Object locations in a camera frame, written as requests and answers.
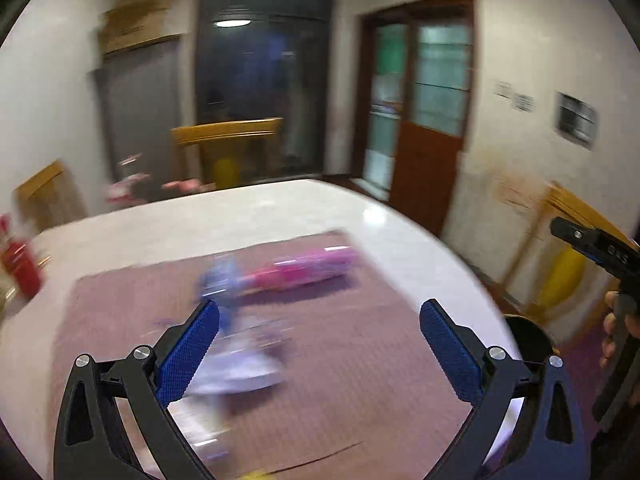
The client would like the white paper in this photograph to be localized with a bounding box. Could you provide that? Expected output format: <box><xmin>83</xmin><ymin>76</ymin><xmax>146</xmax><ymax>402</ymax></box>
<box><xmin>186</xmin><ymin>316</ymin><xmax>292</xmax><ymax>396</ymax></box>

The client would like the black round trash bin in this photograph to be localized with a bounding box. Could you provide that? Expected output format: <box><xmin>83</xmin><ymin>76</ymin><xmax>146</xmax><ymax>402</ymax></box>
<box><xmin>503</xmin><ymin>314</ymin><xmax>554</xmax><ymax>363</ymax></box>

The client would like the person's right hand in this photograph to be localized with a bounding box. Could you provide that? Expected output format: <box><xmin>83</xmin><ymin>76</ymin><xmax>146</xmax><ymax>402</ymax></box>
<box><xmin>598</xmin><ymin>289</ymin><xmax>640</xmax><ymax>369</ymax></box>

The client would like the wooden chair holding bin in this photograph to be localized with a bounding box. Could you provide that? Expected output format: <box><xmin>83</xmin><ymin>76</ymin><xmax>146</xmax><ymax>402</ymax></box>
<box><xmin>490</xmin><ymin>182</ymin><xmax>638</xmax><ymax>327</ymax></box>

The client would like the clear bottle yellow label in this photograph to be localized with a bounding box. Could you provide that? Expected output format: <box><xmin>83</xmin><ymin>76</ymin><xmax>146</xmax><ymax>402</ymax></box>
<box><xmin>238</xmin><ymin>470</ymin><xmax>276</xmax><ymax>480</ymax></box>

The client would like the red striped placemat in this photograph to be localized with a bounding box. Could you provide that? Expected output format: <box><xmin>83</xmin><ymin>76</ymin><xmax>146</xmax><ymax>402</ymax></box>
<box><xmin>48</xmin><ymin>257</ymin><xmax>470</xmax><ymax>479</ymax></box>

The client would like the red ceramic liquor bottle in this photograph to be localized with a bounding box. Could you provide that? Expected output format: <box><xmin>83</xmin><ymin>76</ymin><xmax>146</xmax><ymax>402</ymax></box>
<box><xmin>1</xmin><ymin>214</ymin><xmax>42</xmax><ymax>300</ymax></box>

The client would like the blue white drink bottle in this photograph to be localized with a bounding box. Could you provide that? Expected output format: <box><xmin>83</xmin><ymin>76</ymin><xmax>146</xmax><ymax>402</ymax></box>
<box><xmin>198</xmin><ymin>255</ymin><xmax>241</xmax><ymax>335</ymax></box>

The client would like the pink child bicycle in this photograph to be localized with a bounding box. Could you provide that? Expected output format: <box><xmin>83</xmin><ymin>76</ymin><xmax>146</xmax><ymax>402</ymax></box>
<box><xmin>104</xmin><ymin>153</ymin><xmax>216</xmax><ymax>209</ymax></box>

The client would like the pink drink bottle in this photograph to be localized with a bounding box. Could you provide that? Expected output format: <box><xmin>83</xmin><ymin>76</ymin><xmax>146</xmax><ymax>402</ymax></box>
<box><xmin>240</xmin><ymin>245</ymin><xmax>358</xmax><ymax>290</ymax></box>

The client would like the wooden chair far side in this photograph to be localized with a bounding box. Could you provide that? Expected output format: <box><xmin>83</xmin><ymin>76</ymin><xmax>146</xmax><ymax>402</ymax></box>
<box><xmin>170</xmin><ymin>117</ymin><xmax>283</xmax><ymax>191</ymax></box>

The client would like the grey refrigerator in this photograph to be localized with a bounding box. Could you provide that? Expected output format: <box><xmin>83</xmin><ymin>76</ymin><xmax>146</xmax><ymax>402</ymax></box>
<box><xmin>93</xmin><ymin>35</ymin><xmax>181</xmax><ymax>185</ymax></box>

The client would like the red wooden kitchen door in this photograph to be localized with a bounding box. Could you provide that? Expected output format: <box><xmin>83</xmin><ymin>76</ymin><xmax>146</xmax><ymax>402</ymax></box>
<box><xmin>388</xmin><ymin>4</ymin><xmax>475</xmax><ymax>237</ymax></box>

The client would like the Galanz cardboard box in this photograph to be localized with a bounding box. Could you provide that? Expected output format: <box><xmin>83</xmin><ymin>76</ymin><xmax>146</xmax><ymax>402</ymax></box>
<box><xmin>96</xmin><ymin>0</ymin><xmax>171</xmax><ymax>55</ymax></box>

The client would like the dark glass sliding door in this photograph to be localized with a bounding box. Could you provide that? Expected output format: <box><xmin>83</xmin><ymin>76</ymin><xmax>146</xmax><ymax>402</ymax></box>
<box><xmin>194</xmin><ymin>0</ymin><xmax>334</xmax><ymax>177</ymax></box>

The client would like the wooden chair at wall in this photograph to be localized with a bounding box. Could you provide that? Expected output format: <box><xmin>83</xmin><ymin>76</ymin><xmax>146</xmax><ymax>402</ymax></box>
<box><xmin>14</xmin><ymin>159</ymin><xmax>88</xmax><ymax>233</ymax></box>

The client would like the black wall intercom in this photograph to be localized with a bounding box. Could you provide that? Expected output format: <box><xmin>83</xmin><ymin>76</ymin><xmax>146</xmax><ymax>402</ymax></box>
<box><xmin>554</xmin><ymin>92</ymin><xmax>598</xmax><ymax>150</ymax></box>

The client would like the wall socket panel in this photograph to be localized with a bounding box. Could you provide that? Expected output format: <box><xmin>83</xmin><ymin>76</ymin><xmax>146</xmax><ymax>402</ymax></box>
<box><xmin>513</xmin><ymin>93</ymin><xmax>535</xmax><ymax>113</ymax></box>

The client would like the white wall switch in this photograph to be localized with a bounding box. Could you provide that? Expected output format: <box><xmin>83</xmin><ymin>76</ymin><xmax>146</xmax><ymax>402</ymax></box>
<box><xmin>494</xmin><ymin>81</ymin><xmax>513</xmax><ymax>100</ymax></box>

